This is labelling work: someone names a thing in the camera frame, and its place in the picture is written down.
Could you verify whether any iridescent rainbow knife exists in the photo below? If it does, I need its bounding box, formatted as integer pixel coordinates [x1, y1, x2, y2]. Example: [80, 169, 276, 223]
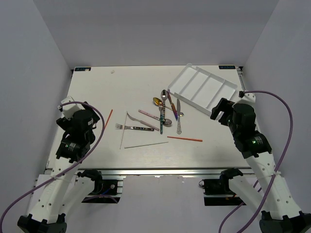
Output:
[168, 94, 178, 120]

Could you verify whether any fork with pink handle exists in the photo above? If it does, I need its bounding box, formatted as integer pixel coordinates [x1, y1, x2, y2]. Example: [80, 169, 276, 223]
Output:
[127, 111, 160, 132]

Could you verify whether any silver spoon ornate handle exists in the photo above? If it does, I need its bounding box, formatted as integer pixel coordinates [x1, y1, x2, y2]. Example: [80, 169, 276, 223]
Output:
[162, 112, 184, 127]

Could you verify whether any silver spoon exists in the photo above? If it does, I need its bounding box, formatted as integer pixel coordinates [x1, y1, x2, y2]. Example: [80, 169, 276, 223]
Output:
[161, 90, 168, 111]

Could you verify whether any fork with green patterned handle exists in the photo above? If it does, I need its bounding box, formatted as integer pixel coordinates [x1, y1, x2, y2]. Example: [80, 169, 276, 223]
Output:
[159, 103, 165, 134]

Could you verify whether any gold spoon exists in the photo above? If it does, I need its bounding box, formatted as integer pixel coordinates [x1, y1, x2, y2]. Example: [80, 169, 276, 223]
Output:
[153, 97, 163, 106]

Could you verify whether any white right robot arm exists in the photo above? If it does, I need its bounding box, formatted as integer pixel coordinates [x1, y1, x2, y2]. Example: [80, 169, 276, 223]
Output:
[210, 98, 311, 233]

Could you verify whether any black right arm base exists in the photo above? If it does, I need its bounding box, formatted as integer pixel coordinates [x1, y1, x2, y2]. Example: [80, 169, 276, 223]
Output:
[198, 168, 243, 206]

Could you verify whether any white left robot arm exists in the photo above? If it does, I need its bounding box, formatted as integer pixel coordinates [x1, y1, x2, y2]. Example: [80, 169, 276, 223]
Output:
[17, 98, 103, 233]

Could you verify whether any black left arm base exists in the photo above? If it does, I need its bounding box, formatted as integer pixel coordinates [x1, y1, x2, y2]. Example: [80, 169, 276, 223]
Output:
[77, 169, 121, 204]

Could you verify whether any orange chopstick on left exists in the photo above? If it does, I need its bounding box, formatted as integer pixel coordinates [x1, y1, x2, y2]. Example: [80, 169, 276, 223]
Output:
[104, 109, 113, 129]

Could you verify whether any orange chopstick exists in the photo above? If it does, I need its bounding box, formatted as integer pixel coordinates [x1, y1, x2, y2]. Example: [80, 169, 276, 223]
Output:
[104, 109, 113, 129]
[167, 136, 203, 142]

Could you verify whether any white chopstick upright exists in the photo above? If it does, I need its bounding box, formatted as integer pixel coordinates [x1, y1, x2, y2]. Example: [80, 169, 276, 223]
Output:
[120, 111, 128, 150]

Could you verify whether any white divided utensil tray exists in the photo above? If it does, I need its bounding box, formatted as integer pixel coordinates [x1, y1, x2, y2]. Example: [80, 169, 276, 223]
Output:
[168, 63, 238, 116]

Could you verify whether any right blue table label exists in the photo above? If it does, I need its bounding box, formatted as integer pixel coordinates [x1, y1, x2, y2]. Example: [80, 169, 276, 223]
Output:
[218, 65, 236, 69]

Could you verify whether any blue table label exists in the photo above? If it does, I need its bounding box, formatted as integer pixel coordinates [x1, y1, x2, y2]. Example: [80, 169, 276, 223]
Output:
[218, 65, 236, 69]
[74, 67, 91, 72]

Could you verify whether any orange chopstick on right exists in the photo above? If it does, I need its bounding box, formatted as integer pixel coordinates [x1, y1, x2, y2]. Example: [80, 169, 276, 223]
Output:
[167, 136, 203, 142]

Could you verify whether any left blue table label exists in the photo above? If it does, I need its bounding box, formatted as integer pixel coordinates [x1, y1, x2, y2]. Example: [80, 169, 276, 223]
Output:
[74, 67, 91, 72]

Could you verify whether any grey chopstick lying flat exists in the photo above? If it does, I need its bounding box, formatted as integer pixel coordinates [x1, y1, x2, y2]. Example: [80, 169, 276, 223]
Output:
[124, 141, 168, 149]

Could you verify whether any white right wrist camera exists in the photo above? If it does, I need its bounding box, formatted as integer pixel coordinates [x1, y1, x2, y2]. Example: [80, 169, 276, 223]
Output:
[238, 91, 256, 105]

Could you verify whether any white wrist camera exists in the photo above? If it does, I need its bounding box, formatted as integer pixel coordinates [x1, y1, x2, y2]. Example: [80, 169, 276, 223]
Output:
[57, 96, 82, 120]
[238, 91, 256, 105]

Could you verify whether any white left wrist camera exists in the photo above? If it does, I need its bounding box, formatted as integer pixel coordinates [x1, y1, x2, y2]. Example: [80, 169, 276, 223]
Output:
[57, 96, 82, 120]

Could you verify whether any fork with black patterned handle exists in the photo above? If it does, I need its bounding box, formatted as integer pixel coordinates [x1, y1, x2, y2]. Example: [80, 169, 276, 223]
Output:
[115, 124, 154, 132]

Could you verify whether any aluminium table front rail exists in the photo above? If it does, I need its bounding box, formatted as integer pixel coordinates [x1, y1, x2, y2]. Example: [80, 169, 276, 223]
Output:
[46, 167, 258, 176]

